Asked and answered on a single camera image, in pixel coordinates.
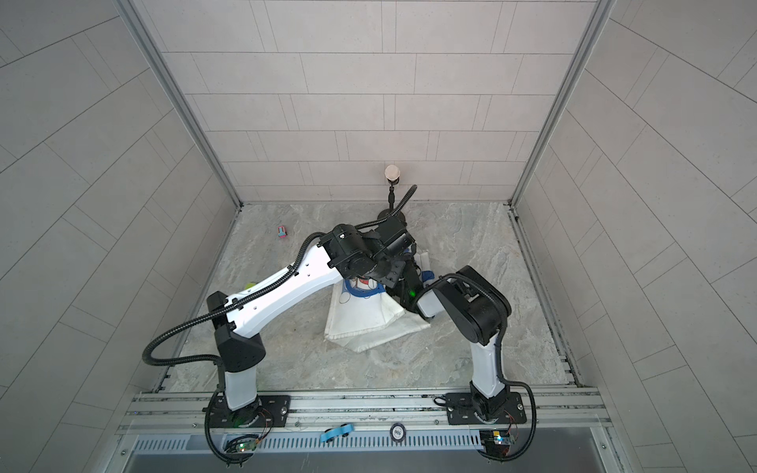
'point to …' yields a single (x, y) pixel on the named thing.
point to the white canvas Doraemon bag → (364, 317)
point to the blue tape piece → (333, 434)
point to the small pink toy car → (282, 233)
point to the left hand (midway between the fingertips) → (400, 271)
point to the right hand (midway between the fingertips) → (367, 272)
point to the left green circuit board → (241, 444)
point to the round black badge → (397, 432)
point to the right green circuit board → (496, 442)
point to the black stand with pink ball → (392, 174)
